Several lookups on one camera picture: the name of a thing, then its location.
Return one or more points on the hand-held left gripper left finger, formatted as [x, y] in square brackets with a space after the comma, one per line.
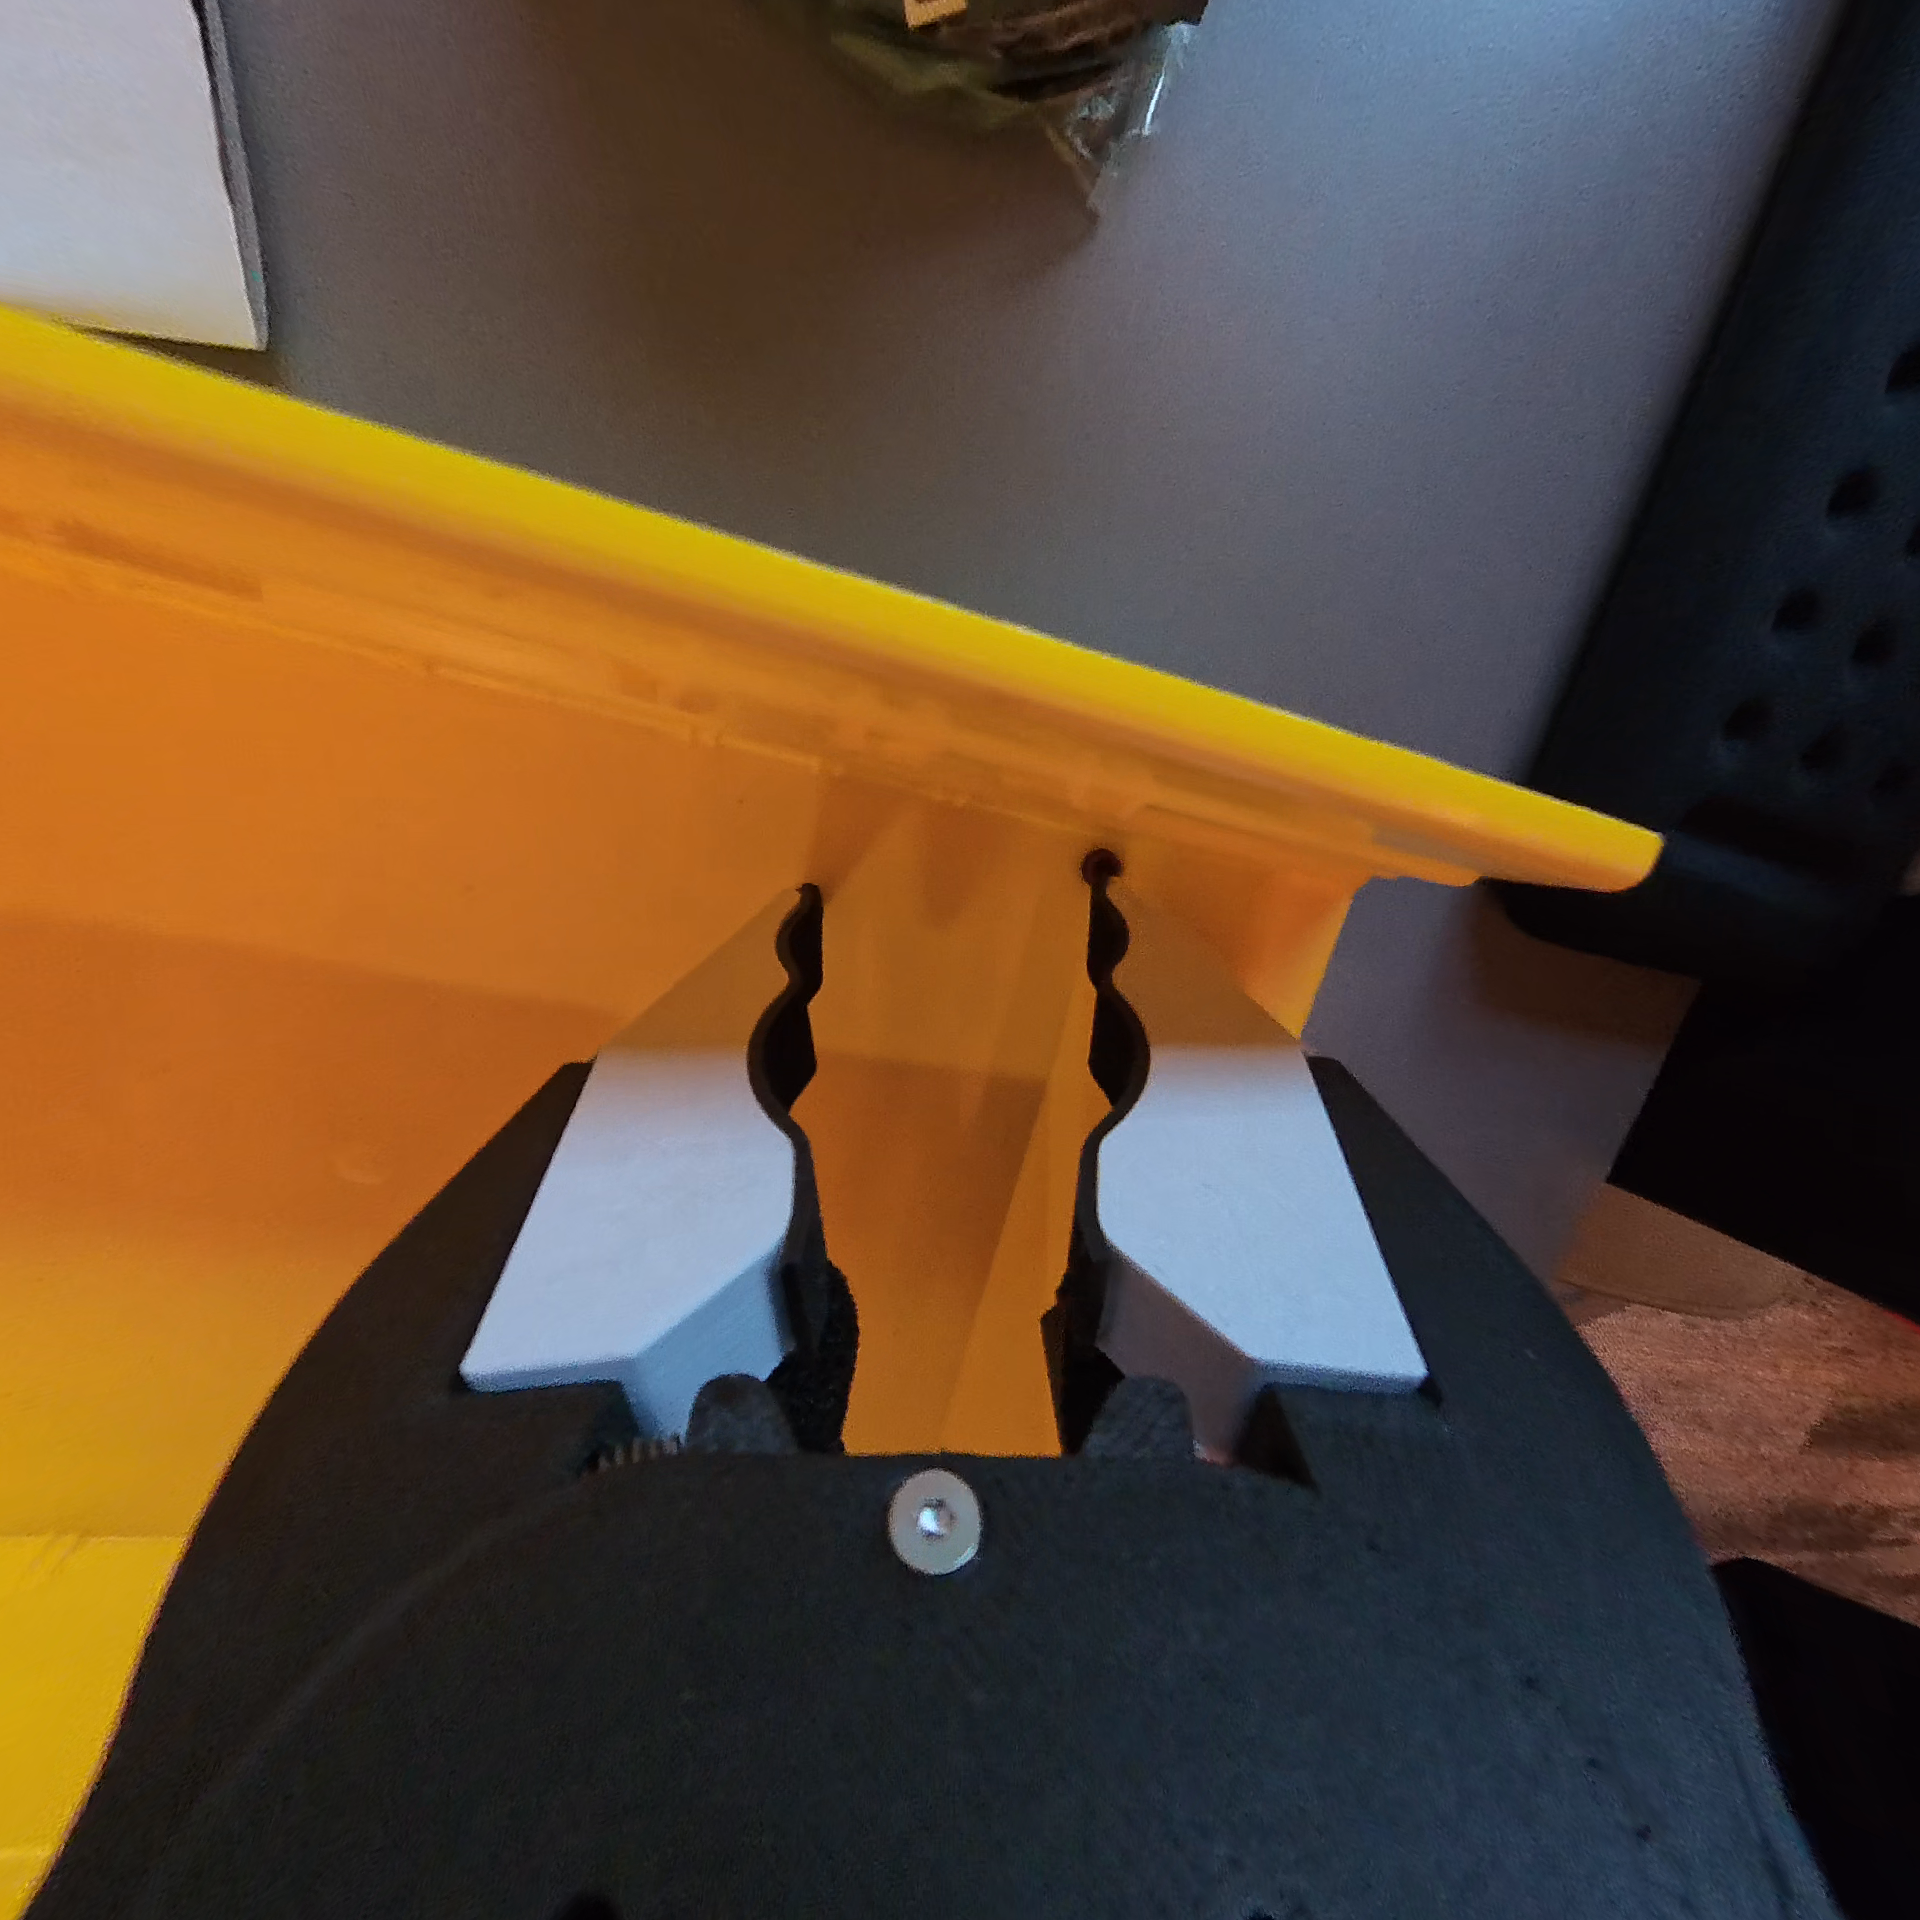
[645, 1214]

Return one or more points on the clear zip bag green seal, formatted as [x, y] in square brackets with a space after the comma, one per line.
[1112, 120]

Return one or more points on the pile of mixed toy bricks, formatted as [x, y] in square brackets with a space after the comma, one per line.
[991, 45]

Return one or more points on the yellow plastic bin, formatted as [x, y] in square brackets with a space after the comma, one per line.
[375, 976]

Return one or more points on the black perforated chair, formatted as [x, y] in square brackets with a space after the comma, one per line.
[1773, 525]

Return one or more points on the toy instruction booklet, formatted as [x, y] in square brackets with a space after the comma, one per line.
[106, 152]

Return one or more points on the grey desk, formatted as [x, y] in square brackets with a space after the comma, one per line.
[902, 374]

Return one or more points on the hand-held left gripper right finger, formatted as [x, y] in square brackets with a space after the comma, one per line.
[1247, 1214]

